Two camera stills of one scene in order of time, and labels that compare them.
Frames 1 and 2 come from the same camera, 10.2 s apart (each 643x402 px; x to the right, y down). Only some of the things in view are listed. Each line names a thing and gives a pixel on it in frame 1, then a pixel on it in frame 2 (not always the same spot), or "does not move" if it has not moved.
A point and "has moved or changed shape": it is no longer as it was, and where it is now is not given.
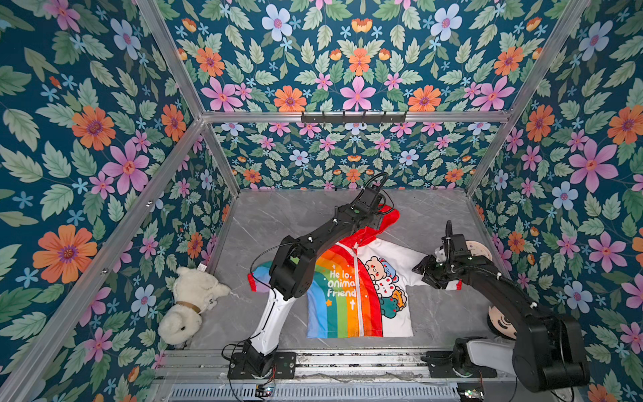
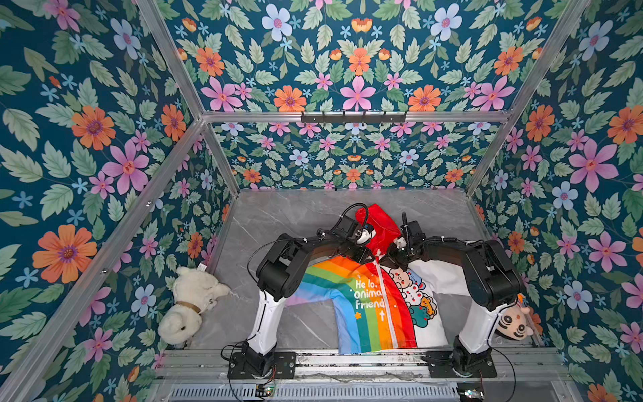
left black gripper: x=375 y=218 → x=362 y=256
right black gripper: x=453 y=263 → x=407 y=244
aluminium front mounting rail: x=181 y=366 does not move
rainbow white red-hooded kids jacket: x=362 y=287 has moved or changed shape
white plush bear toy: x=194 y=291 does not move
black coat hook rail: x=353 y=119 does not move
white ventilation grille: x=316 y=393 does not move
